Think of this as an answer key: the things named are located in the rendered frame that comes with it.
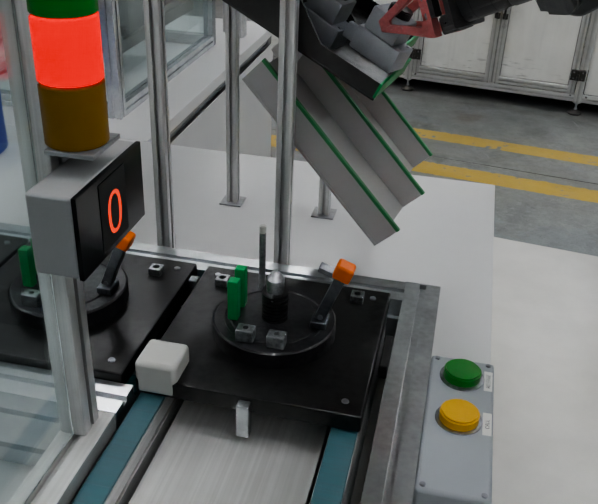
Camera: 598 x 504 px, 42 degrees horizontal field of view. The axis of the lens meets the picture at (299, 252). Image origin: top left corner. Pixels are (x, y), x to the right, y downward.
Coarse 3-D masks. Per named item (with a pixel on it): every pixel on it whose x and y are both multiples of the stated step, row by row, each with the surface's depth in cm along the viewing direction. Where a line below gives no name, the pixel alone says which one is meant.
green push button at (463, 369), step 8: (456, 360) 87; (464, 360) 87; (448, 368) 85; (456, 368) 85; (464, 368) 85; (472, 368) 85; (448, 376) 85; (456, 376) 84; (464, 376) 84; (472, 376) 84; (480, 376) 85; (456, 384) 84; (464, 384) 84; (472, 384) 84
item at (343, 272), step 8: (320, 264) 85; (344, 264) 84; (352, 264) 85; (320, 272) 84; (328, 272) 84; (336, 272) 84; (344, 272) 83; (352, 272) 83; (336, 280) 84; (344, 280) 84; (328, 288) 87; (336, 288) 85; (328, 296) 86; (336, 296) 85; (320, 304) 87; (328, 304) 86; (320, 312) 87; (328, 312) 87
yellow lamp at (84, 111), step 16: (48, 96) 58; (64, 96) 58; (80, 96) 58; (96, 96) 59; (48, 112) 59; (64, 112) 58; (80, 112) 58; (96, 112) 59; (48, 128) 59; (64, 128) 59; (80, 128) 59; (96, 128) 60; (48, 144) 60; (64, 144) 60; (80, 144) 60; (96, 144) 60
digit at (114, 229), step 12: (120, 168) 64; (108, 180) 62; (120, 180) 65; (108, 192) 63; (120, 192) 65; (108, 204) 63; (120, 204) 65; (108, 216) 63; (120, 216) 66; (108, 228) 64; (120, 228) 66; (108, 240) 64
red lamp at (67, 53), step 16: (32, 16) 56; (96, 16) 57; (32, 32) 56; (48, 32) 55; (64, 32) 55; (80, 32) 56; (96, 32) 57; (32, 48) 57; (48, 48) 56; (64, 48) 56; (80, 48) 56; (96, 48) 58; (48, 64) 57; (64, 64) 56; (80, 64) 57; (96, 64) 58; (48, 80) 57; (64, 80) 57; (80, 80) 57; (96, 80) 58
